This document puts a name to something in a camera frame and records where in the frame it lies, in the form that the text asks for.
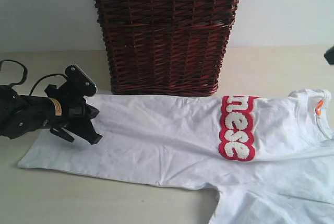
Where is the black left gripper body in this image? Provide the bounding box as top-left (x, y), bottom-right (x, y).
top-left (43, 84), bottom-right (90, 130)

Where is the white t-shirt red lettering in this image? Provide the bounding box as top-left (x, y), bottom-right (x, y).
top-left (18, 89), bottom-right (333, 223)

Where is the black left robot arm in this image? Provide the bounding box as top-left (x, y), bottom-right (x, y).
top-left (1, 82), bottom-right (102, 145)

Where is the dark red wicker basket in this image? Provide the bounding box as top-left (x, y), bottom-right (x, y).
top-left (94, 0), bottom-right (239, 96)

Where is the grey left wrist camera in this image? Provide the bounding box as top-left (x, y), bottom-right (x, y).
top-left (65, 64), bottom-right (97, 97)

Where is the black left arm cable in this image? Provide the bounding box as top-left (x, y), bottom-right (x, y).
top-left (0, 59), bottom-right (67, 97)

